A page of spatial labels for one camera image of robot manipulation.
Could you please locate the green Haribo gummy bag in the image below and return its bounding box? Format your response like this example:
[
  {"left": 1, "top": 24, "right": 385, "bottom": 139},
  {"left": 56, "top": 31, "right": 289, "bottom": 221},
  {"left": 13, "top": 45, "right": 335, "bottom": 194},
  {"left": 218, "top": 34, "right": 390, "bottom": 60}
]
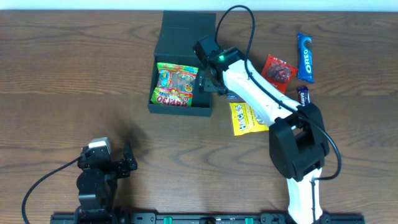
[{"left": 150, "top": 62, "right": 198, "bottom": 107}]

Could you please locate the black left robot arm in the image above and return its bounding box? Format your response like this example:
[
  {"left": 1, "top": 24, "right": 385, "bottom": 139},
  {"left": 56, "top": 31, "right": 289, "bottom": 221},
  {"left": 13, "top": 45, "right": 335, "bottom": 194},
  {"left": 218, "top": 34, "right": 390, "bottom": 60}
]
[{"left": 76, "top": 137, "right": 137, "bottom": 222}]

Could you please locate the dark green box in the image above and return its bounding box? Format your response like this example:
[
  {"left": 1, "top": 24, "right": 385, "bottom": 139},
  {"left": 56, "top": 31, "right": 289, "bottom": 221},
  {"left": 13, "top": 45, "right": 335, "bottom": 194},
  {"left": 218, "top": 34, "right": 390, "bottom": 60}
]
[{"left": 147, "top": 11, "right": 216, "bottom": 117}]

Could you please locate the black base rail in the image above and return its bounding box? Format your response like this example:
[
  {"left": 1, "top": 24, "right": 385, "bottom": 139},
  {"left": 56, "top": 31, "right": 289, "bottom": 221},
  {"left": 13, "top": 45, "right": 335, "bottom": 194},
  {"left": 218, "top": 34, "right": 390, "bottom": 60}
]
[{"left": 49, "top": 212, "right": 364, "bottom": 224}]

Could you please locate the red Hacks candy bag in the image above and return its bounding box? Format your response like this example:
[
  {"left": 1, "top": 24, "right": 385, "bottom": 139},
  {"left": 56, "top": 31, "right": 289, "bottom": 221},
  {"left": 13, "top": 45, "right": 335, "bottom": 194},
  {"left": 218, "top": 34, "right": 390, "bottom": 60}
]
[{"left": 261, "top": 54, "right": 298, "bottom": 93}]

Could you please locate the blue Oreo cookie pack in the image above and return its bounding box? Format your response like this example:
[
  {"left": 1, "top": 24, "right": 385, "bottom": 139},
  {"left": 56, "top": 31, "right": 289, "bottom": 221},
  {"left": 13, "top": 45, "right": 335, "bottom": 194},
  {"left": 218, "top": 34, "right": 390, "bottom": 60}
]
[{"left": 297, "top": 33, "right": 314, "bottom": 83}]

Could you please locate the yellow Hacks candy bag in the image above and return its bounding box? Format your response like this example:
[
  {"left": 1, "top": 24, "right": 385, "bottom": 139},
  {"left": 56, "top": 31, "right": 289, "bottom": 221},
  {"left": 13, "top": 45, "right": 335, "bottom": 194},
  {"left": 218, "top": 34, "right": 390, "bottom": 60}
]
[{"left": 229, "top": 103, "right": 269, "bottom": 136}]

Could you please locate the purple Dairy Milk bar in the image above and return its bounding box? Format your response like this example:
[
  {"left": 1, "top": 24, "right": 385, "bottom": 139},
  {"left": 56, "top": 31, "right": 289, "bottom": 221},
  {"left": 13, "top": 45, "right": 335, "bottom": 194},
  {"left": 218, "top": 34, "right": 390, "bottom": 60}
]
[{"left": 296, "top": 86, "right": 310, "bottom": 106}]

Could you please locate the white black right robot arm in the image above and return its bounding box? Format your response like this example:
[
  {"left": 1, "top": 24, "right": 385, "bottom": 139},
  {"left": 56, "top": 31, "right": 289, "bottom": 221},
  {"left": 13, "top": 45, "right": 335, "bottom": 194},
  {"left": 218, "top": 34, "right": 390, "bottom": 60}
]
[{"left": 193, "top": 44, "right": 330, "bottom": 223}]

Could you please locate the blue Eclipse mint box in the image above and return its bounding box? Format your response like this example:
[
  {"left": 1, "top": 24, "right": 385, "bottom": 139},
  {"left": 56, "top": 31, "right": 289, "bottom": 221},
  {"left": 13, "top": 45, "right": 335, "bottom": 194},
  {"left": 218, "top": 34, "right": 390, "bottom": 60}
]
[{"left": 227, "top": 93, "right": 239, "bottom": 100}]

